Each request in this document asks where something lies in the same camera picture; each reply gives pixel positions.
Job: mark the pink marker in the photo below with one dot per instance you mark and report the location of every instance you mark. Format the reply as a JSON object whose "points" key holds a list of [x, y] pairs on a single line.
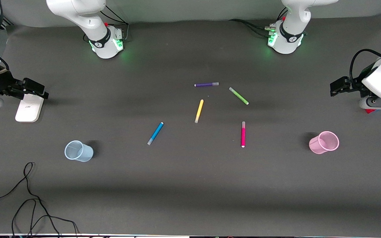
{"points": [[243, 135]]}

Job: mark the purple marker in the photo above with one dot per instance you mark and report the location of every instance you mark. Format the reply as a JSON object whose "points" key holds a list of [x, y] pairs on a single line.
{"points": [[206, 84]]}

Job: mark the white stand base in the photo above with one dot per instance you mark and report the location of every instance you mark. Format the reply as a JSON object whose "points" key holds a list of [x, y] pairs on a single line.
{"points": [[28, 109]]}

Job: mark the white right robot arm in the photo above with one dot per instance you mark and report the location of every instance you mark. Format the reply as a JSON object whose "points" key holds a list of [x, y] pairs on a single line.
{"points": [[88, 19]]}

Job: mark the yellow marker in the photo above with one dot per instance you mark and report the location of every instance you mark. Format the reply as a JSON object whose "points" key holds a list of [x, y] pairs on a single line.
{"points": [[199, 111]]}

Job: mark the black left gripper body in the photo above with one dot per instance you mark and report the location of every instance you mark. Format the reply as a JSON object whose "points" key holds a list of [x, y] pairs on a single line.
{"points": [[357, 84]]}

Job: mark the colourful puzzle cube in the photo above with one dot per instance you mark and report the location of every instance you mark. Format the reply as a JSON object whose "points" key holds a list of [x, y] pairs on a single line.
{"points": [[370, 111]]}

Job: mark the green marker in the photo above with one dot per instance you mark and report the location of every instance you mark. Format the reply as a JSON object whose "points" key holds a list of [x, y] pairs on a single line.
{"points": [[238, 96]]}

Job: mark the blue marker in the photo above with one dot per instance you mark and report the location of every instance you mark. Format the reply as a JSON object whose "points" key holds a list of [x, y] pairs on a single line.
{"points": [[155, 133]]}

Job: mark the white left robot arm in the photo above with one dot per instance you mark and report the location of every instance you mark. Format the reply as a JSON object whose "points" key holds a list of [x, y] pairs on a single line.
{"points": [[289, 36]]}

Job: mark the translucent blue cup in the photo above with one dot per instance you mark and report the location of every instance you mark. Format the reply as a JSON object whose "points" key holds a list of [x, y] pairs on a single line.
{"points": [[78, 151]]}

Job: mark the translucent pink cup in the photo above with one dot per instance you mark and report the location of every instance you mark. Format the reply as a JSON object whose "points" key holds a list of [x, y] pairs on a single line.
{"points": [[323, 142]]}

